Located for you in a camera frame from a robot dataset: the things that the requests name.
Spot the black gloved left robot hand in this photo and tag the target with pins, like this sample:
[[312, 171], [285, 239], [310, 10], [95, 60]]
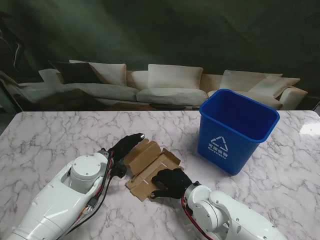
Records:
[[126, 146]]

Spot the blue plastic recycling bin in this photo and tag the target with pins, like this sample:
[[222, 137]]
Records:
[[225, 145]]

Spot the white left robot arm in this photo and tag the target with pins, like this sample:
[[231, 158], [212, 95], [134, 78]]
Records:
[[62, 200]]

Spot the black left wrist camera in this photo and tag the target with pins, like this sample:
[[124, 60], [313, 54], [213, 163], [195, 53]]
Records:
[[119, 170]]

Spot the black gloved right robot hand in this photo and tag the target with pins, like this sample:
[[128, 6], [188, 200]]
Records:
[[173, 183]]

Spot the printed sofa backdrop banner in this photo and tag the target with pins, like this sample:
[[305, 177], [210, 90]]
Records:
[[160, 45]]

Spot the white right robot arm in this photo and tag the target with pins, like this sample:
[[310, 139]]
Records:
[[225, 215]]

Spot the brown cardboard box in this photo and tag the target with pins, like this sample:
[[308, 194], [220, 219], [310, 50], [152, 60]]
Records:
[[147, 162]]

